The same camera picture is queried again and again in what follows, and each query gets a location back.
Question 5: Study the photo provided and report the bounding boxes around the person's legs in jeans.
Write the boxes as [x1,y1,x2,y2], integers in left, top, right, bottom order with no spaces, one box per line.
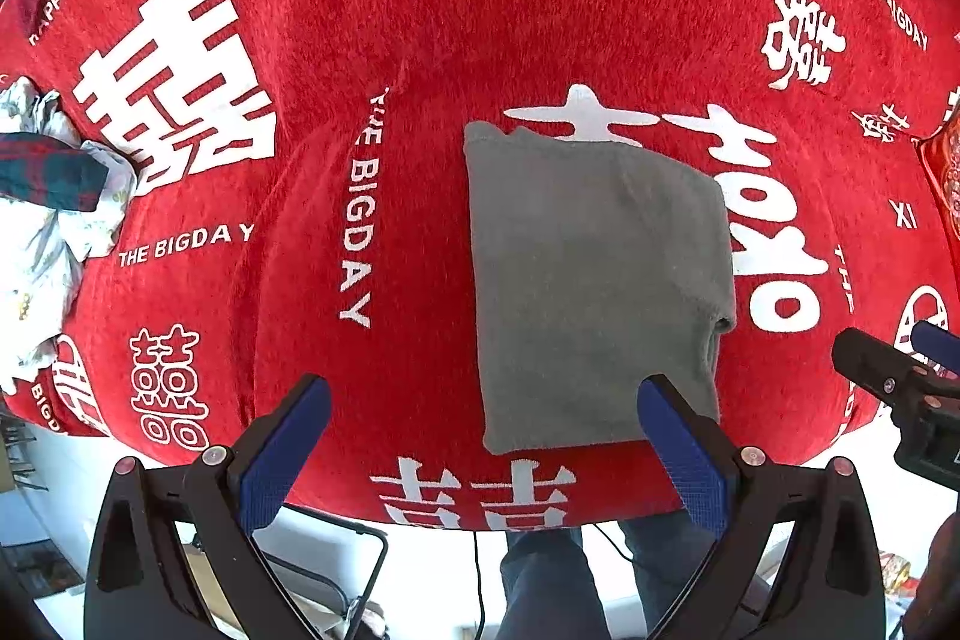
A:
[499,509,721,640]

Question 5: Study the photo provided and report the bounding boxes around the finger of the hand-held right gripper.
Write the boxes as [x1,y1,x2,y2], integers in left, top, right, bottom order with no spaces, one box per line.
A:
[900,319,960,378]
[831,326,931,420]

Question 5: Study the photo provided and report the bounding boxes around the red printed blanket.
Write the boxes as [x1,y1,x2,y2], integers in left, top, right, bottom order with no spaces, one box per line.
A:
[0,0,960,534]

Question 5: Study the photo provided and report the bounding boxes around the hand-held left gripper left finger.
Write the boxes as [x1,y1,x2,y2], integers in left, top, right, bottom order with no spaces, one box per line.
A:
[82,374,335,640]

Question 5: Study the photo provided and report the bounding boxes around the red patterned cushion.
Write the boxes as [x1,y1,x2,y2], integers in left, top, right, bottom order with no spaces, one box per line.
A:
[911,85,960,214]

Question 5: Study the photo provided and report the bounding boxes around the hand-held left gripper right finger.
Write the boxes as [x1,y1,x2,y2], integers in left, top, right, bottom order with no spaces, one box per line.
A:
[636,374,890,640]

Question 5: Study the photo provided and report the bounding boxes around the dark plaid garment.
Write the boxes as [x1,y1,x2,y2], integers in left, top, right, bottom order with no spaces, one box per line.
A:
[0,131,110,214]

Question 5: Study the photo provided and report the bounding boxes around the black cable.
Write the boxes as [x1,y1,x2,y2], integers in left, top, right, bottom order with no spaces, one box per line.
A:
[471,530,492,640]

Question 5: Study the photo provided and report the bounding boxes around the black wire frame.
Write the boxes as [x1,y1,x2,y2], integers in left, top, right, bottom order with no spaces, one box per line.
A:
[191,512,391,640]

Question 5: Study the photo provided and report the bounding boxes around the grey sweater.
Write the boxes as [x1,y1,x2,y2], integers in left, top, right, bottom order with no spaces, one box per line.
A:
[463,119,740,457]

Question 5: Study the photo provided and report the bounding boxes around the person's right forearm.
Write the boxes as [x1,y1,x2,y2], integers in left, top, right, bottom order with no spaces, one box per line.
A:
[904,520,960,640]

